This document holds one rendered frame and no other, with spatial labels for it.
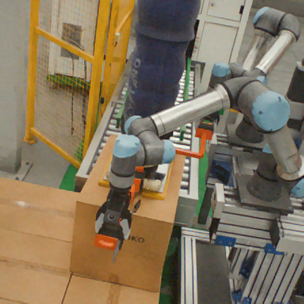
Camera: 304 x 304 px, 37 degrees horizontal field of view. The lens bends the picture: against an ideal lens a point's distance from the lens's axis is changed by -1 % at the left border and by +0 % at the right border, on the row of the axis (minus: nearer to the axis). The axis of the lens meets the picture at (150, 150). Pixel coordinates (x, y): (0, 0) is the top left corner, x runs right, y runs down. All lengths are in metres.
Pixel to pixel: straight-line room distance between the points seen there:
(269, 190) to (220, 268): 0.98
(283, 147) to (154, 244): 0.67
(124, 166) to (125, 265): 0.77
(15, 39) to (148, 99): 1.53
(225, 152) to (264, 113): 0.95
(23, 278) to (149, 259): 0.55
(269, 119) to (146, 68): 0.54
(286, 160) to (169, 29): 0.63
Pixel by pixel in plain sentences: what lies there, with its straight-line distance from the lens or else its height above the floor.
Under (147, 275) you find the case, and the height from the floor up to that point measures 0.64.
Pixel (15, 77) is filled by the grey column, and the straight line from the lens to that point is 3.24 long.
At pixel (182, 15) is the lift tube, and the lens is 1.70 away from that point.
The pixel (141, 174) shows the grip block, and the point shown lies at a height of 1.09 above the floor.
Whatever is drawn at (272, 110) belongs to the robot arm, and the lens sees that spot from 1.48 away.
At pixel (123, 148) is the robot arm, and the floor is 1.42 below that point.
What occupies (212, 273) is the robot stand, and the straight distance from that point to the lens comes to 2.76.
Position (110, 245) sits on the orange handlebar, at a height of 1.08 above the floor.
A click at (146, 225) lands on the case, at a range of 1.86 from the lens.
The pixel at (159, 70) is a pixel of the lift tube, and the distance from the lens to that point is 1.76.
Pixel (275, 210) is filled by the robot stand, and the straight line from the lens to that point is 1.94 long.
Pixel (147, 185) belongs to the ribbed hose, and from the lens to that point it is 1.88.
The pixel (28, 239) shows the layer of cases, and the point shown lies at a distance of 2.28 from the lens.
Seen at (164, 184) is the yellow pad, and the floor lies 0.96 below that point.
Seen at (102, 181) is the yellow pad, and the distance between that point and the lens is 1.96.
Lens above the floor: 2.08
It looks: 30 degrees down
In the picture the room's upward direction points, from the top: 11 degrees clockwise
